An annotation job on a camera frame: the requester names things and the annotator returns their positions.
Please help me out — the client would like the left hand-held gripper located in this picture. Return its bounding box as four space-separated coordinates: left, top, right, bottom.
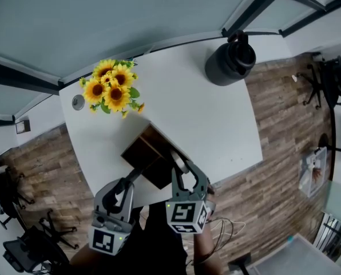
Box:
88 167 144 257

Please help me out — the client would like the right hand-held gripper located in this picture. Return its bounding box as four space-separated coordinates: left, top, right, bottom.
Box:
165 159 209 235

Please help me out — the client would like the light grey remote control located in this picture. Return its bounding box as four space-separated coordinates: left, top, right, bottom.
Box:
169 150 189 175

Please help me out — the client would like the brown wooden container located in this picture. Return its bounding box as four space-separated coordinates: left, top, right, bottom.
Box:
120 123 195 190

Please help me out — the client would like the person's right forearm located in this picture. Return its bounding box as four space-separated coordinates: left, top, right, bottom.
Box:
192 224 217 275

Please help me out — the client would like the person's left forearm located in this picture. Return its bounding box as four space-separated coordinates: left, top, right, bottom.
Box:
69 243 114 275

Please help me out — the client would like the person's black clothing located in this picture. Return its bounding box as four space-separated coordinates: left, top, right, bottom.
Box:
113 202 189 275

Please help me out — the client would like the black office chair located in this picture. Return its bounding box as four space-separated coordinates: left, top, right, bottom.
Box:
2 209 80 274
296 54 341 111
0 166 36 230

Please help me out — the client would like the black floor stand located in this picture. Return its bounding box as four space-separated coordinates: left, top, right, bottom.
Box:
227 252 252 275

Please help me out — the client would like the yellow sunflower bouquet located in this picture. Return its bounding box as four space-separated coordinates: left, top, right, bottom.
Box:
78 58 145 119

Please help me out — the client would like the black kettle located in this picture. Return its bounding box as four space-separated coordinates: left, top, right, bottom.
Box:
204 29 257 87

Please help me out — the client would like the clear framed picture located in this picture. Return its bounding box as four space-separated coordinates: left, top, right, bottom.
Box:
298 146 329 198

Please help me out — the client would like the glass side table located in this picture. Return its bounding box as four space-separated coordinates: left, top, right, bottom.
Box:
246 233 341 275

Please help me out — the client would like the brown cable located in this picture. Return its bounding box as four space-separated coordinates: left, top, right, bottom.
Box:
187 216 235 266

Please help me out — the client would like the grey round cable grommet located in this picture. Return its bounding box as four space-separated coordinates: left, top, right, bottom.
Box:
72 94 86 111

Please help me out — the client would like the wall socket box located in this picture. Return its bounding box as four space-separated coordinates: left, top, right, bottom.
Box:
15 119 31 135

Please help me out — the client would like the black window frame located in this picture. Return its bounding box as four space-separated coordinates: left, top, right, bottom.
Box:
221 0 341 38

